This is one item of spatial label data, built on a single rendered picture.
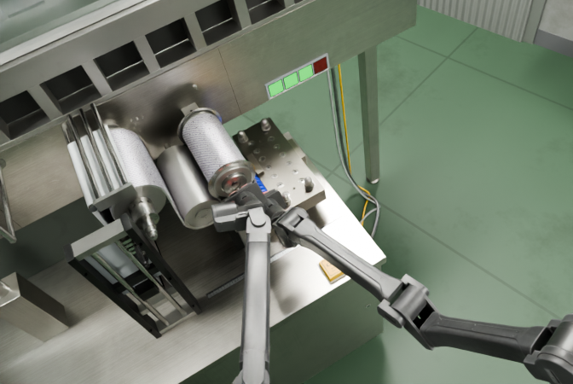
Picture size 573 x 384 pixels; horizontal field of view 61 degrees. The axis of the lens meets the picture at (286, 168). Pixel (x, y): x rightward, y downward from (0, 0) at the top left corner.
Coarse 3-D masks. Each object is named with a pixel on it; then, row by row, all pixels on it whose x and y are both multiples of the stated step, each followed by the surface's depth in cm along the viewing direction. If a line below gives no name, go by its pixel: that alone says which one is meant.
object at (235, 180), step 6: (234, 174) 137; (240, 174) 138; (228, 180) 136; (234, 180) 138; (240, 180) 139; (246, 180) 140; (222, 186) 139; (228, 186) 138; (234, 186) 140; (240, 186) 141; (228, 192) 140
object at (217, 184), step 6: (198, 114) 151; (228, 168) 136; (234, 168) 136; (240, 168) 137; (246, 168) 139; (222, 174) 136; (228, 174) 136; (246, 174) 140; (216, 180) 137; (222, 180) 137; (216, 186) 137; (222, 192) 140
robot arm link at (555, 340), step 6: (564, 324) 80; (570, 324) 80; (558, 330) 81; (564, 330) 79; (570, 330) 79; (552, 336) 81; (558, 336) 79; (564, 336) 78; (570, 336) 78; (552, 342) 79; (558, 342) 78; (564, 342) 78; (570, 342) 77; (564, 348) 77; (570, 348) 76
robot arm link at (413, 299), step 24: (408, 288) 114; (408, 312) 110; (432, 312) 112; (432, 336) 108; (456, 336) 100; (480, 336) 94; (504, 336) 89; (528, 336) 85; (528, 360) 82; (552, 360) 76
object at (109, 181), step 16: (80, 112) 138; (96, 112) 137; (80, 144) 130; (96, 144) 129; (112, 144) 129; (96, 160) 128; (112, 160) 127; (96, 176) 125; (112, 176) 124; (128, 176) 123; (96, 192) 119; (112, 192) 118; (128, 192) 120
